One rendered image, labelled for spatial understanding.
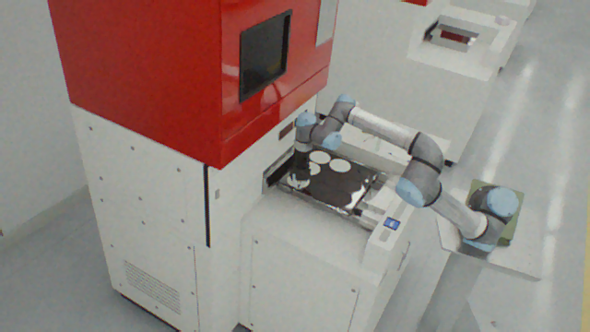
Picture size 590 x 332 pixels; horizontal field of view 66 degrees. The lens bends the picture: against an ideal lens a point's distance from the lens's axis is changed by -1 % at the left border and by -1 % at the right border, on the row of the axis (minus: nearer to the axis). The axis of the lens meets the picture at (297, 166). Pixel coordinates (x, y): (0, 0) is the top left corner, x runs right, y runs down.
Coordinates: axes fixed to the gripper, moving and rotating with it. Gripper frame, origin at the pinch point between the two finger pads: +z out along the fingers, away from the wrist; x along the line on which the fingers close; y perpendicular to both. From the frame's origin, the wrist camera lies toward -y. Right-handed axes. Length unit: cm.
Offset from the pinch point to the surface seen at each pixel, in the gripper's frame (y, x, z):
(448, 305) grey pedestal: -13, -81, 58
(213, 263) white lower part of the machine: -29.3, 33.0, 18.9
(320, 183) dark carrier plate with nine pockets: 6.1, -10.1, 1.4
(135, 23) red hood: -17, 57, -74
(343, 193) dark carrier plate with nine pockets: 0.2, -20.1, 1.4
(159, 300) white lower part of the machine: -14, 63, 67
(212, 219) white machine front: -29.2, 32.9, -5.3
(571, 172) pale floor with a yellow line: 158, -247, 91
